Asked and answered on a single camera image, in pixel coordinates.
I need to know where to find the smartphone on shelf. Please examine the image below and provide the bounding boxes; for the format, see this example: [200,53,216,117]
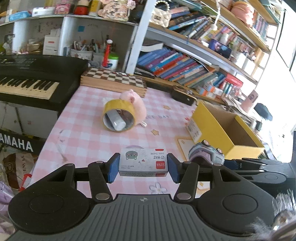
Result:
[208,39,232,59]

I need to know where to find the pink cylindrical holder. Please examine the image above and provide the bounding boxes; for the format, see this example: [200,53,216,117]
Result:
[241,90,258,113]

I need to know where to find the pink checkered tablecloth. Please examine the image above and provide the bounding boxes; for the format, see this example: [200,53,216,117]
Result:
[31,86,195,183]

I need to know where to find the white staple box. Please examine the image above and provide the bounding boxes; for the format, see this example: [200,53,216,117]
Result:
[118,148,168,177]

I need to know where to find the black hat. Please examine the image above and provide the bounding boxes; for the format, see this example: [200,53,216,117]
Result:
[254,103,273,121]

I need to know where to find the pink cat figurine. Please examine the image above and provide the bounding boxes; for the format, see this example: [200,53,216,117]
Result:
[98,0,136,22]

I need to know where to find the white bookshelf unit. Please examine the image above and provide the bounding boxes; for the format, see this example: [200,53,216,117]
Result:
[1,1,273,89]

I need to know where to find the red bottle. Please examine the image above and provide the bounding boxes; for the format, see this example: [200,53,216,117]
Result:
[102,39,113,68]

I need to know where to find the white quilted handbag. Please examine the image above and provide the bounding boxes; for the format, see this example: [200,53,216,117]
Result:
[149,1,171,28]

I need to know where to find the white pen holder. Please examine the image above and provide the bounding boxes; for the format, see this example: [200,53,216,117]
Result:
[70,49,93,60]

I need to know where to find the dark brown wooden case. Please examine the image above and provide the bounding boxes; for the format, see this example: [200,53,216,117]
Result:
[171,85,197,106]

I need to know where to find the pink plush pig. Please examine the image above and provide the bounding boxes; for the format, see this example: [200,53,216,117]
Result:
[119,89,147,128]

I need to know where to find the black Yamaha keyboard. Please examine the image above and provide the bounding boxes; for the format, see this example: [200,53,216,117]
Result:
[1,55,88,112]

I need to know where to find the yellow cardboard box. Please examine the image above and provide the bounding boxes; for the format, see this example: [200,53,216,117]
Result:
[186,102,265,160]

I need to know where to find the yellow tape roll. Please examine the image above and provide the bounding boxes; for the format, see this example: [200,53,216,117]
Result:
[102,99,136,133]

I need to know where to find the purple toy car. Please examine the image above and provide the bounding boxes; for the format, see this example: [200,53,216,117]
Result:
[188,140,225,167]

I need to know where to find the green lid white jar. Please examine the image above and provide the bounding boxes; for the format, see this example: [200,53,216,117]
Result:
[101,53,119,70]

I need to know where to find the wooden chess board box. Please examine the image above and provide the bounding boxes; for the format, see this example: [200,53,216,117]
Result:
[80,68,147,98]

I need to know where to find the white cylinder inside tape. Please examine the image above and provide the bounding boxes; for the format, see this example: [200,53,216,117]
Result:
[106,109,126,131]

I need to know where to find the orange white small box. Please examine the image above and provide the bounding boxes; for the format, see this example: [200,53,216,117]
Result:
[196,84,223,99]

